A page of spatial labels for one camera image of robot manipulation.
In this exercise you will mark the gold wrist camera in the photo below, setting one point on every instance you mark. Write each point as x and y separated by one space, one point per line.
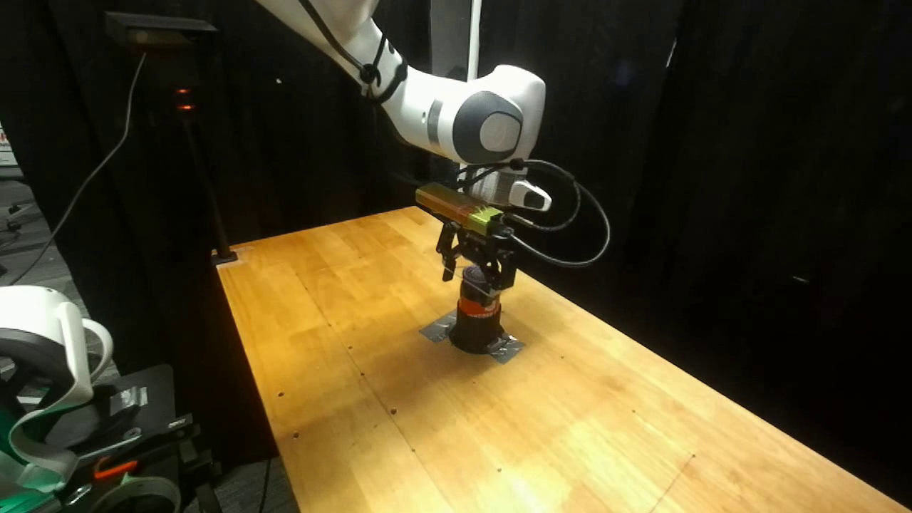
458 208

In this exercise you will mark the dark cup with purple top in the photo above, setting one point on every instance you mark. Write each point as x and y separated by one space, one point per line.
477 285

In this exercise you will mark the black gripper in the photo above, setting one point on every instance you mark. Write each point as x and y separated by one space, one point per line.
488 252

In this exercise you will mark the orange rubber band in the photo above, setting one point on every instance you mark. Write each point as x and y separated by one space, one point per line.
478 308

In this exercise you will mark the black equipment with orange clip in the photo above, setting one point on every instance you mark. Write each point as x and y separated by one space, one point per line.
134 454

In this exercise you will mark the black camera on stand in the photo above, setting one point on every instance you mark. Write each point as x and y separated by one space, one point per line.
172 47

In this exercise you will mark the grey tape strip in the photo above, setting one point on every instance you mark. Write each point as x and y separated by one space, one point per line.
493 345

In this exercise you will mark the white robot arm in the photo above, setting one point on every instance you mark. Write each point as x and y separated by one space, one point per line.
484 127

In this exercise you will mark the white vertical pole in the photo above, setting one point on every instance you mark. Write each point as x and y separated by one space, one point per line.
474 37

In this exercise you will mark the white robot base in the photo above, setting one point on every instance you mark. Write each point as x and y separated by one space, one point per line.
49 335

